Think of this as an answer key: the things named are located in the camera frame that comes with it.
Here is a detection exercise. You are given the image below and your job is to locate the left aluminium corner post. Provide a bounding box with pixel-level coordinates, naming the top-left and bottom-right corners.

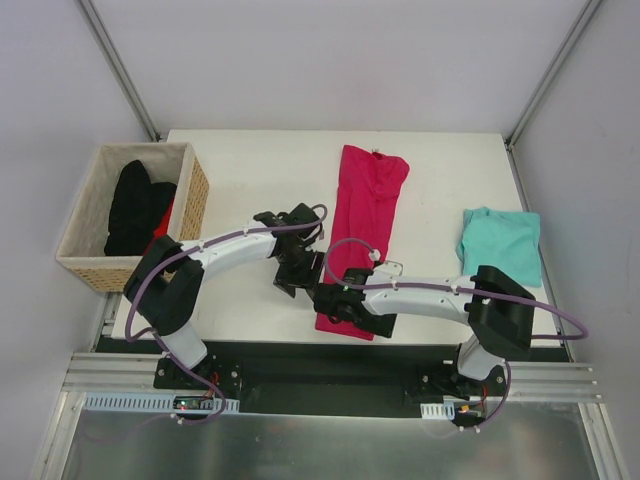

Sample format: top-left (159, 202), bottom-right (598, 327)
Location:
top-left (75, 0), bottom-right (162, 142)

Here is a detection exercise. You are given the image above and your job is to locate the wicker basket with liner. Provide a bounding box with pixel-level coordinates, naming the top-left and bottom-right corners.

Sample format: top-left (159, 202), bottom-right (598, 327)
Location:
top-left (56, 142), bottom-right (209, 293)

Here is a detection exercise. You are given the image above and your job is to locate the black garment in basket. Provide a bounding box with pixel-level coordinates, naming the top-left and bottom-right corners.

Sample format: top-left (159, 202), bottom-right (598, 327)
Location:
top-left (104, 160), bottom-right (177, 257)

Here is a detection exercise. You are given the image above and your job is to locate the red garment in basket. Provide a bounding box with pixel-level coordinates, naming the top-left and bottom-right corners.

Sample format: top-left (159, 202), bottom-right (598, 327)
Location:
top-left (144, 200), bottom-right (174, 253)

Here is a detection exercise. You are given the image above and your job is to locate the pink t shirt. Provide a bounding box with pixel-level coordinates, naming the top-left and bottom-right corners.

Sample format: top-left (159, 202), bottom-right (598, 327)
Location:
top-left (315, 145), bottom-right (410, 341)

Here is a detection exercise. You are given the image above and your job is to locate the aluminium frame rail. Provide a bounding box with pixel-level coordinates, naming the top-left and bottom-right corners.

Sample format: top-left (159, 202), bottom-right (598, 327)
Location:
top-left (63, 352), bottom-right (604, 403)

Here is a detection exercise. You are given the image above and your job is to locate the aluminium corner post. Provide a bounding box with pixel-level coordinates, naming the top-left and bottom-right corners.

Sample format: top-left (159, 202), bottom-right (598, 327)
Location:
top-left (504, 0), bottom-right (605, 152)
top-left (75, 0), bottom-right (162, 142)

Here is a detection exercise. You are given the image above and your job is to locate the right white cable duct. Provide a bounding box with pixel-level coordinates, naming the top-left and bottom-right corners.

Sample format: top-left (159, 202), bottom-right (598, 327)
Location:
top-left (420, 401), bottom-right (455, 421)

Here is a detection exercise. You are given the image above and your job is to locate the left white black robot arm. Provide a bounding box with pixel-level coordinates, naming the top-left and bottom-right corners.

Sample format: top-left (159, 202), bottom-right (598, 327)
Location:
top-left (124, 203), bottom-right (328, 389)

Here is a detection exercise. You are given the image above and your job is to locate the right aluminium corner post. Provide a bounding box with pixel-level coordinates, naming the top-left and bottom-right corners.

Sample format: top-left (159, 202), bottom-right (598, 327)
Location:
top-left (504, 0), bottom-right (605, 152)

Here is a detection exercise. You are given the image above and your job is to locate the left white cable duct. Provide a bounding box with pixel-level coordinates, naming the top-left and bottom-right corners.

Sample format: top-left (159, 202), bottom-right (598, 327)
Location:
top-left (84, 393), bottom-right (240, 415)

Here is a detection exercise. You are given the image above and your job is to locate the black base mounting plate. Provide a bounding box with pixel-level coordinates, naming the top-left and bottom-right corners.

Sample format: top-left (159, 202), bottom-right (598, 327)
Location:
top-left (153, 341), bottom-right (506, 418)

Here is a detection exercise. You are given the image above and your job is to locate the white cable duct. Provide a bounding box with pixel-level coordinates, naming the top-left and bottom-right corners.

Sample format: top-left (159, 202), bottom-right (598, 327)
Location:
top-left (420, 401), bottom-right (455, 421)
top-left (84, 393), bottom-right (240, 415)

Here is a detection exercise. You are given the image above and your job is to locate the teal folded t shirt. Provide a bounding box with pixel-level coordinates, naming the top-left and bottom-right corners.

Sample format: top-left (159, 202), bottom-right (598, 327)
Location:
top-left (456, 207), bottom-right (542, 288)

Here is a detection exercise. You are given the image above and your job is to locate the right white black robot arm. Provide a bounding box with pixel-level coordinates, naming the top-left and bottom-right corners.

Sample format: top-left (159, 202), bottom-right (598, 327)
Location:
top-left (311, 266), bottom-right (535, 400)

